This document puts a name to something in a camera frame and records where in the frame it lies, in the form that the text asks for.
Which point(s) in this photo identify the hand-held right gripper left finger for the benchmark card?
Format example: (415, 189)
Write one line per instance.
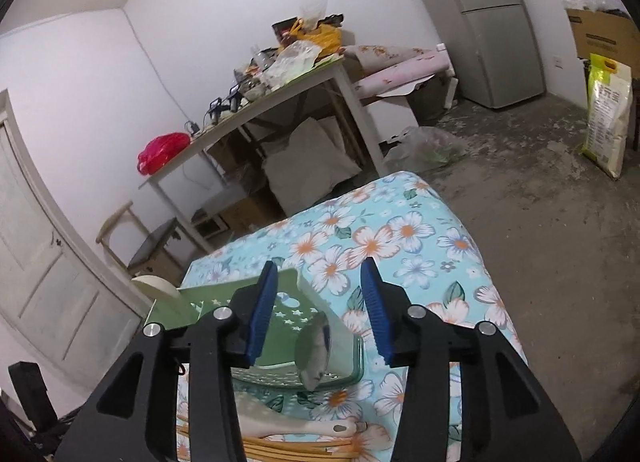
(260, 312)

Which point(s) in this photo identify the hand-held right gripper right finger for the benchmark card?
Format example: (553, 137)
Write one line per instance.
(375, 312)

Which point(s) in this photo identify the green utensil basket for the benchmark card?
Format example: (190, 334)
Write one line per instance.
(190, 304)

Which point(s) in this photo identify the white rice paddle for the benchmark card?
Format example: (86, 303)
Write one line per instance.
(280, 419)

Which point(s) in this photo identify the pile of wooden chopsticks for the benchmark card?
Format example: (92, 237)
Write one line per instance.
(300, 449)

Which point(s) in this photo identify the floral tablecloth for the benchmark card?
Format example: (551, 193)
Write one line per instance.
(400, 232)

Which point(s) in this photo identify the cardboard boxes under table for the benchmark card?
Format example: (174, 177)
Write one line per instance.
(240, 207)

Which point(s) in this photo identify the cream rice spoon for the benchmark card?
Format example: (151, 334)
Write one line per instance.
(152, 286)

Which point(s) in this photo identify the wooden chair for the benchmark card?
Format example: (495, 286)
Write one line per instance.
(150, 247)

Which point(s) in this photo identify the grey pillow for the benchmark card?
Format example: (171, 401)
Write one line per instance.
(310, 162)

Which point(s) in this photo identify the clear plastic bag with greens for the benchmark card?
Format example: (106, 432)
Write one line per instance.
(425, 147)

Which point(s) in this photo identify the red plastic bag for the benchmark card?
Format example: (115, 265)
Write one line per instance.
(162, 152)

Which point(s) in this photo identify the black power adapter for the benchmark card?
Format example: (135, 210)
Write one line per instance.
(193, 128)

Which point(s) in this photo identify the black devices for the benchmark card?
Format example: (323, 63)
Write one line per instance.
(216, 110)

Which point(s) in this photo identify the white table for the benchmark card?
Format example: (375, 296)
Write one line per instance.
(280, 100)

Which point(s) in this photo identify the white door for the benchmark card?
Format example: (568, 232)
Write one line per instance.
(45, 252)

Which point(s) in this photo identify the white board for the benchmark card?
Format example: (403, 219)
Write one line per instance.
(400, 87)

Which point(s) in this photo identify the pink roll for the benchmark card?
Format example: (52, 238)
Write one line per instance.
(410, 72)

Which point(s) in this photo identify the black stand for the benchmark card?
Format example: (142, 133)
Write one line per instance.
(30, 392)

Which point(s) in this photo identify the white plastic bag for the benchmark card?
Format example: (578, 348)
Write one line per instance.
(292, 62)

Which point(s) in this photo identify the beige floral roll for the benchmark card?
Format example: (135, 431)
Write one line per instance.
(385, 55)

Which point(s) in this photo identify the yellow plastic bag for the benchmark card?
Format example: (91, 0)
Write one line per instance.
(325, 37)

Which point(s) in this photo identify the grey refrigerator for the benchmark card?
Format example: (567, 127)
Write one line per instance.
(500, 42)

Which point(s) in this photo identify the yellow-green rice bag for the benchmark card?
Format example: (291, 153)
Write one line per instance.
(607, 117)

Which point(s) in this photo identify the empty clear plastic bag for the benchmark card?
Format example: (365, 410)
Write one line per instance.
(314, 6)

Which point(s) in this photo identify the cardboard box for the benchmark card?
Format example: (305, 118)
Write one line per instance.
(605, 37)

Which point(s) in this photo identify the white wall socket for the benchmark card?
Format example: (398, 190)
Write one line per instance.
(556, 62)

